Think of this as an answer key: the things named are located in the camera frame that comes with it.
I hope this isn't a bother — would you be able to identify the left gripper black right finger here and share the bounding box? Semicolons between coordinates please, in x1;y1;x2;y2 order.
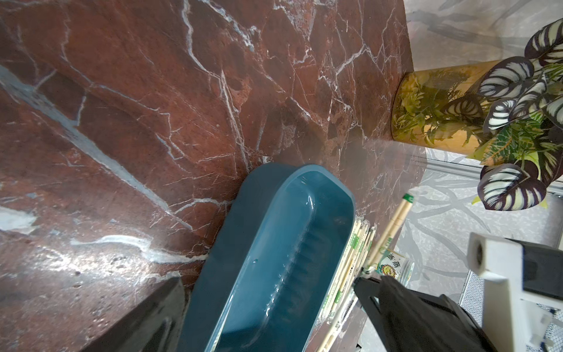
378;277;479;351

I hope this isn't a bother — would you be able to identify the chopstick pair twelfth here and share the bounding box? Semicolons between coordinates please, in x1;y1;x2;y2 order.
316;216;375;351

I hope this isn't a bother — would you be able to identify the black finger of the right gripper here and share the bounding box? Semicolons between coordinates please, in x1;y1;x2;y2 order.
353;277;385;339

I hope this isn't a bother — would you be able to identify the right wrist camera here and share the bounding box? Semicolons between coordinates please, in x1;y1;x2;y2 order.
467;233;562;351

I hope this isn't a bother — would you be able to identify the amber glass vase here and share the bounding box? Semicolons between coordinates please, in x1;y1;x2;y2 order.
391;61;499;155

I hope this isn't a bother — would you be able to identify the chopstick pair thirteenth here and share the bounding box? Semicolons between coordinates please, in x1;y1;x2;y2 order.
364;194;414;274

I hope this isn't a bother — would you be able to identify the green artificial plant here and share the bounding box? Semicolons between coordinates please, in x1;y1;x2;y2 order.
395;17;563;212

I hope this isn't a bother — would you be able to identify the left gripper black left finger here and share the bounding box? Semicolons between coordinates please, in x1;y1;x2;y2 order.
83;277;186;351

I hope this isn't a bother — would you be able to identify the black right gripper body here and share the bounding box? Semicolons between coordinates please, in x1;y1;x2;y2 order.
413;292;497;351

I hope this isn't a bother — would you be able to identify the teal storage box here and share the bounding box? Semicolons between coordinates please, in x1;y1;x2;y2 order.
177;163;355;351

